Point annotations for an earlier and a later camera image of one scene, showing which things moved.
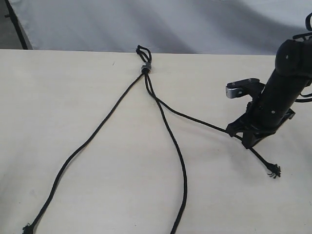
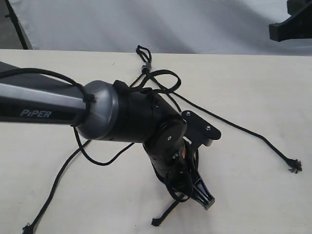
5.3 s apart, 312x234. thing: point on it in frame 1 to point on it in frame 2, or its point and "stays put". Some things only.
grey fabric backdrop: (217, 27) stays put
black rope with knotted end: (146, 59) to (154, 222)
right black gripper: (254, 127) to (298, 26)
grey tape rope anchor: (147, 65) stays put
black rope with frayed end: (273, 169) to (296, 165)
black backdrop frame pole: (11, 15) stays put
